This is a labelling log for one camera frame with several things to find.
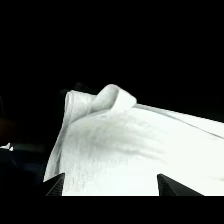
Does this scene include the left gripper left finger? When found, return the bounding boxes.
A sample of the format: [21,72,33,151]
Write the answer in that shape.
[42,172,66,197]

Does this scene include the white shirt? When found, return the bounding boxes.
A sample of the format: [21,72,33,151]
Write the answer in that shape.
[43,83,224,197]

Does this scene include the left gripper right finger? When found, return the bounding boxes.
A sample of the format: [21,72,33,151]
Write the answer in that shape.
[156,173,205,197]

